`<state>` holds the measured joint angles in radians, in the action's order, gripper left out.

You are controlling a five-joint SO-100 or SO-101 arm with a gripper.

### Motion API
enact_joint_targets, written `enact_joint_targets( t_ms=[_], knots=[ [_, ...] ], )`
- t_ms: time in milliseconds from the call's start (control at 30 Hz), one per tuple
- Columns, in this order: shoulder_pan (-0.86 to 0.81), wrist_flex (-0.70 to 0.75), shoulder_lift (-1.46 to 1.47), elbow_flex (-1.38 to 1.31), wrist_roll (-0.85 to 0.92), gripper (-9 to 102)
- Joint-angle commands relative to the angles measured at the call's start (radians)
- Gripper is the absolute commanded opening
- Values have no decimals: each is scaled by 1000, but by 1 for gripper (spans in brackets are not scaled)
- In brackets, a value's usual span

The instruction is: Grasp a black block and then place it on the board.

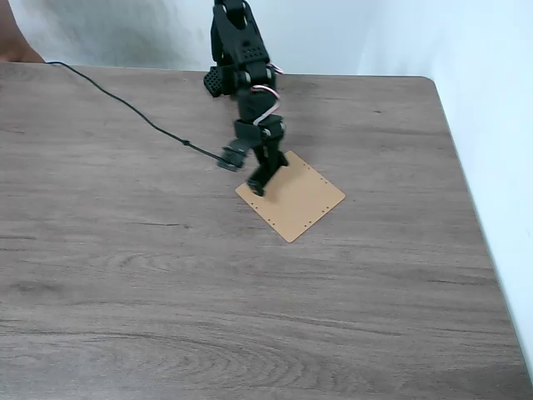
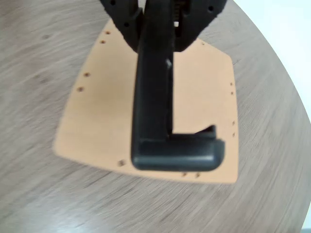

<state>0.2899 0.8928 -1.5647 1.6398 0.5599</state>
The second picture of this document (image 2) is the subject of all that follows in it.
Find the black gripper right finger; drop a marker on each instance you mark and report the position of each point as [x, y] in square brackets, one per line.
[196, 17]

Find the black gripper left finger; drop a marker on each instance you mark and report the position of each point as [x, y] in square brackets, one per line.
[121, 14]

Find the black U-shaped block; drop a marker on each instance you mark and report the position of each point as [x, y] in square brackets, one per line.
[153, 97]

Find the tan square board with holes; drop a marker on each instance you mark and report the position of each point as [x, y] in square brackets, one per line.
[102, 109]

